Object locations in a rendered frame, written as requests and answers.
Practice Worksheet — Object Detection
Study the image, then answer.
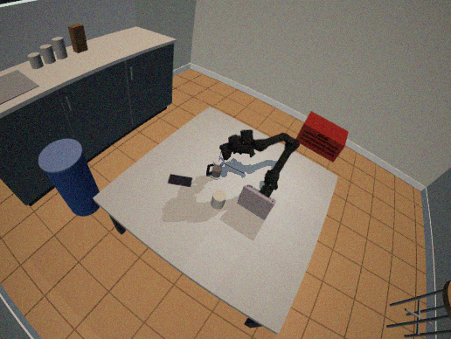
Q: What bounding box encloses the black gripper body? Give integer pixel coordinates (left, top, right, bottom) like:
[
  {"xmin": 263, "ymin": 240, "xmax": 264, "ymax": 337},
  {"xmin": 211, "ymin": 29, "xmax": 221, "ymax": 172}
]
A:
[{"xmin": 221, "ymin": 135, "xmax": 244, "ymax": 160}]

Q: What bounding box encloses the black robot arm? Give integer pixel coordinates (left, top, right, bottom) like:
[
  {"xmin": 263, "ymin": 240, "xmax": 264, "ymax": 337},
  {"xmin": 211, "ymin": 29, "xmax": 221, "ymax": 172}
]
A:
[{"xmin": 228, "ymin": 130, "xmax": 300, "ymax": 197}]

